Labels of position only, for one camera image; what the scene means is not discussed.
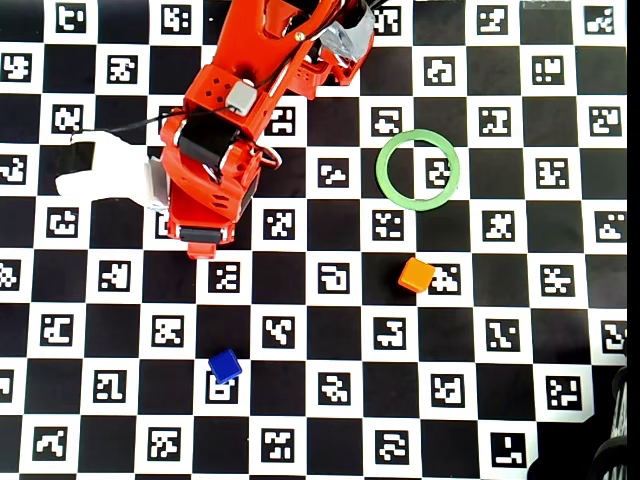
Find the orange cube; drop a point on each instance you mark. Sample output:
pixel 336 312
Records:
pixel 416 275

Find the blue cube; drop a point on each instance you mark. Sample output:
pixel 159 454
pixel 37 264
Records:
pixel 225 366

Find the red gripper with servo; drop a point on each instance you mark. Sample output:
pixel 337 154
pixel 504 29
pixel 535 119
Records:
pixel 200 234

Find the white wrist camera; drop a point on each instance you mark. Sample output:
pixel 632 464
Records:
pixel 115 165

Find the black white marker checkerboard mat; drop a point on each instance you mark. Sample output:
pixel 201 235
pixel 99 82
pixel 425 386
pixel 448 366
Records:
pixel 335 320

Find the silver tape piece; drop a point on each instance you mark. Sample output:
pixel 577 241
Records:
pixel 350 37

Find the black coiled stand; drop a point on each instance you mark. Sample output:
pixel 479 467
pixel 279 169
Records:
pixel 620 395

